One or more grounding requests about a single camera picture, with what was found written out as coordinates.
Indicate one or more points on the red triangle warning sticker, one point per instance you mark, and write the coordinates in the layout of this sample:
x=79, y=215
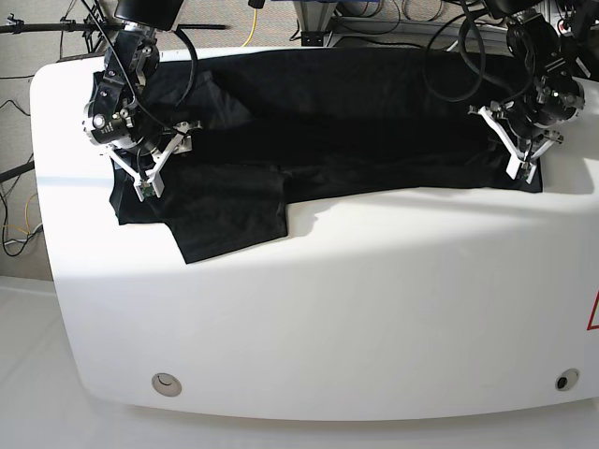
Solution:
x=593, y=322

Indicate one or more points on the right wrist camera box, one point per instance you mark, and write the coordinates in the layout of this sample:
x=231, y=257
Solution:
x=154, y=186

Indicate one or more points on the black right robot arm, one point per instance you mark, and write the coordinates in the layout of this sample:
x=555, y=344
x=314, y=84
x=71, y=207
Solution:
x=115, y=119

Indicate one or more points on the black tripod bar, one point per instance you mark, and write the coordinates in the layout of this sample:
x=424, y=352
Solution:
x=71, y=26

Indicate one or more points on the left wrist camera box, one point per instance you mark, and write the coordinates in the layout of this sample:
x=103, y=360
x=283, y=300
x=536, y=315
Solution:
x=521, y=170

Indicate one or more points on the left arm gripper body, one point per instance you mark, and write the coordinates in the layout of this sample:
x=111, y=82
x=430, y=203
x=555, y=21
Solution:
x=522, y=138

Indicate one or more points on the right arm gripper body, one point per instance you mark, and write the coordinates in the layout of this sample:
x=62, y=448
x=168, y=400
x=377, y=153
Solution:
x=143, y=164

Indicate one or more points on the grey aluminium frame post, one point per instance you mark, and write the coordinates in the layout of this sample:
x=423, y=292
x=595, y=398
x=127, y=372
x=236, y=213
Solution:
x=314, y=18

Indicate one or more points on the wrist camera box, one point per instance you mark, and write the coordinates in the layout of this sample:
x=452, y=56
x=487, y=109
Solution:
x=521, y=170
x=154, y=186

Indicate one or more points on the table grommet hole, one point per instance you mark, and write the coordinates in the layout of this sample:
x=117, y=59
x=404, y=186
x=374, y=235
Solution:
x=166, y=385
x=567, y=380

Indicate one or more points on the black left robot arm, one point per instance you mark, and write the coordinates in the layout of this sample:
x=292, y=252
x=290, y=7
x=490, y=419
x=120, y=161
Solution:
x=550, y=95

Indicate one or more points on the black T-shirt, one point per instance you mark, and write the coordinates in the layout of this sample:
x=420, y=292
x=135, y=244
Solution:
x=284, y=127

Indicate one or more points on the left table grommet hole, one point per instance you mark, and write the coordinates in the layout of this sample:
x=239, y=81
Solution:
x=166, y=385

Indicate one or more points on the right table grommet hole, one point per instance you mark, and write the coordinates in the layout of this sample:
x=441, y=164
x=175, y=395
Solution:
x=567, y=380

